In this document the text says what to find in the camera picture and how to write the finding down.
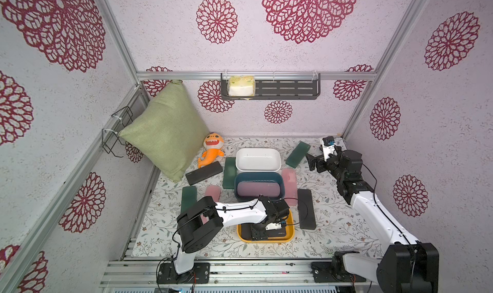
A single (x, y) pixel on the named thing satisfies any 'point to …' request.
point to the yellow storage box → (289, 234)
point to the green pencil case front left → (189, 197)
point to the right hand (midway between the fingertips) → (317, 147)
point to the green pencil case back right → (298, 154)
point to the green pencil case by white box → (230, 173)
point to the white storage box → (258, 160)
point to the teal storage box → (277, 177)
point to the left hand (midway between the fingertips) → (253, 227)
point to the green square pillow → (168, 130)
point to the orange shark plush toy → (212, 143)
